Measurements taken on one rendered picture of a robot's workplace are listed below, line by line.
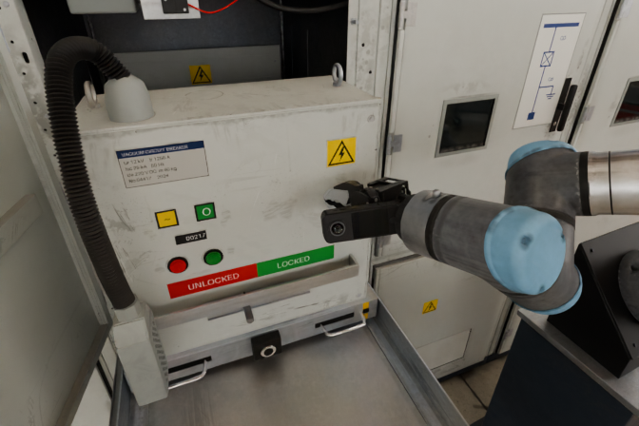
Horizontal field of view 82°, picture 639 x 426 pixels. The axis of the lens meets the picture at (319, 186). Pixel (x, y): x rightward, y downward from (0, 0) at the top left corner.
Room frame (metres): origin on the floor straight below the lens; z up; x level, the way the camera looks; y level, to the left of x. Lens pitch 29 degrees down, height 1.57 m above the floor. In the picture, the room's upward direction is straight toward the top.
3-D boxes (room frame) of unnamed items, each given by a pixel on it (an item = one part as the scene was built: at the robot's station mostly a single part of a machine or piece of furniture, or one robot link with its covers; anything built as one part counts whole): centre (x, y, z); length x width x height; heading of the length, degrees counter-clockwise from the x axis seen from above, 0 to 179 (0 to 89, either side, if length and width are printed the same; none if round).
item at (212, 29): (1.11, 0.34, 1.18); 0.78 x 0.69 x 0.79; 21
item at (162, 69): (1.32, 0.42, 1.28); 0.58 x 0.02 x 0.19; 111
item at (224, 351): (0.56, 0.12, 0.90); 0.54 x 0.05 x 0.06; 111
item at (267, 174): (0.54, 0.12, 1.15); 0.48 x 0.01 x 0.48; 111
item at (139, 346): (0.40, 0.29, 1.04); 0.08 x 0.05 x 0.17; 21
